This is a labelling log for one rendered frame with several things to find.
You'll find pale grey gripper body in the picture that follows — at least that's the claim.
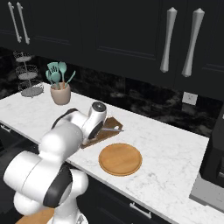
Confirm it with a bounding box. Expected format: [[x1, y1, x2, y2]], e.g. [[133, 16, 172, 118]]
[[101, 126, 125, 133]]

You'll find brown rectangular cutting board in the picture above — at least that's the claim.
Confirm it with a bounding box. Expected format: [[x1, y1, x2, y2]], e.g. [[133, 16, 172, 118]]
[[80, 116, 124, 150]]

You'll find round wooden plate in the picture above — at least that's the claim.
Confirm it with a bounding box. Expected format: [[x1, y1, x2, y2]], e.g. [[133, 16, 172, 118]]
[[98, 142, 144, 178]]

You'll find black drawer front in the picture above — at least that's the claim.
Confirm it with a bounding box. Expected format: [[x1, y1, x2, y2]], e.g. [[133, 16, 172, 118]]
[[0, 120, 40, 158], [76, 174, 173, 224]]

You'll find beige utensil pot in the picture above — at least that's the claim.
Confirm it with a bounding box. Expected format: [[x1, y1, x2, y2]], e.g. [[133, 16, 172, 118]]
[[49, 82, 72, 106]]

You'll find teal stick utensil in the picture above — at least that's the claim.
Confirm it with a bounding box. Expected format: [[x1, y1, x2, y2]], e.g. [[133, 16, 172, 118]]
[[64, 70, 77, 88]]

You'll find teal ladle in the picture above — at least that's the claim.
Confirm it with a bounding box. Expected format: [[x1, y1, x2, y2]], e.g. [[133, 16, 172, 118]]
[[50, 71, 62, 90]]

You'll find teal spoon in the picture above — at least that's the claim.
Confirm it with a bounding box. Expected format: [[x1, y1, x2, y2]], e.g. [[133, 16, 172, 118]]
[[58, 60, 67, 88]]

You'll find teal slotted spatula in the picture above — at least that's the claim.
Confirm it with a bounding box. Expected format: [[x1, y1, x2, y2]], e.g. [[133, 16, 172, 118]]
[[46, 61, 60, 77]]

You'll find black cupboard door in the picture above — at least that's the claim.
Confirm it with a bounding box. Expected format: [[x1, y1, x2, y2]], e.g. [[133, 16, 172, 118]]
[[80, 0, 183, 90], [174, 0, 224, 102], [0, 0, 18, 51], [15, 0, 84, 68]]

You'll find black countertop appliance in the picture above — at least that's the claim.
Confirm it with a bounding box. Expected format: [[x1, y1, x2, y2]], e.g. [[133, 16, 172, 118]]
[[199, 105, 224, 188]]

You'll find grey flat appliance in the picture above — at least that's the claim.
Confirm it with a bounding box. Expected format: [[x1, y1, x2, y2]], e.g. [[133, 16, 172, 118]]
[[188, 172, 224, 214]]

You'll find round wooden disc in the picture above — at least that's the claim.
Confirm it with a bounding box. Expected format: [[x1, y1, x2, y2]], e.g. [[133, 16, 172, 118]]
[[15, 207, 56, 224]]

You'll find white wall socket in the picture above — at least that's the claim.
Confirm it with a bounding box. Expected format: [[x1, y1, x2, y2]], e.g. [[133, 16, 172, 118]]
[[181, 91, 199, 106]]

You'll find silver drawer handle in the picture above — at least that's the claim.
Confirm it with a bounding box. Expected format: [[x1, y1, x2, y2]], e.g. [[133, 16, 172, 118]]
[[0, 123, 12, 134], [129, 201, 153, 220]]

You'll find three-tier wire stand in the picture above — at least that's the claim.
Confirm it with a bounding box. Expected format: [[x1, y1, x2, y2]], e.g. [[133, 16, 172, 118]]
[[12, 50, 46, 99]]

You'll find silver cupboard handle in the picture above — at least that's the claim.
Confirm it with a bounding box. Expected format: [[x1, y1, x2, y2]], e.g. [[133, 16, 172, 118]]
[[16, 2, 31, 46], [7, 1, 23, 44], [181, 7, 206, 78], [159, 6, 179, 74]]

